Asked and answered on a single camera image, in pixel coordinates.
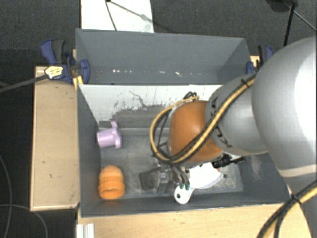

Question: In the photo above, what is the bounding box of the pale wood board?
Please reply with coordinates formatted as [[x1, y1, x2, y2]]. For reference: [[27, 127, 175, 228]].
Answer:
[[30, 65, 80, 212]]

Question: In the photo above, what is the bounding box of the lilac plastic spool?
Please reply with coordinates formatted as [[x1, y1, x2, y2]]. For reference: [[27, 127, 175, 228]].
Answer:
[[96, 120, 123, 149]]

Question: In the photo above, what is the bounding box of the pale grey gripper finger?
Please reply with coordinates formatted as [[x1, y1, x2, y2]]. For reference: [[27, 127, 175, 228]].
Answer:
[[141, 180, 161, 191], [138, 168, 162, 182]]

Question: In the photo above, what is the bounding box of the grey metal bin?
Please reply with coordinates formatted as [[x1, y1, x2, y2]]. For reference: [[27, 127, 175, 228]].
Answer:
[[75, 28, 292, 218]]

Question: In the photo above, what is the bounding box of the black cylinder on white bracket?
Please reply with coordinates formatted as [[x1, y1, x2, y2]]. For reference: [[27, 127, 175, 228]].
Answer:
[[174, 155, 246, 205]]

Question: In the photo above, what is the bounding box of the orange ribbed rubber bumper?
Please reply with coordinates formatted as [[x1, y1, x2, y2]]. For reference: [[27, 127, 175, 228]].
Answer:
[[98, 165, 126, 200]]

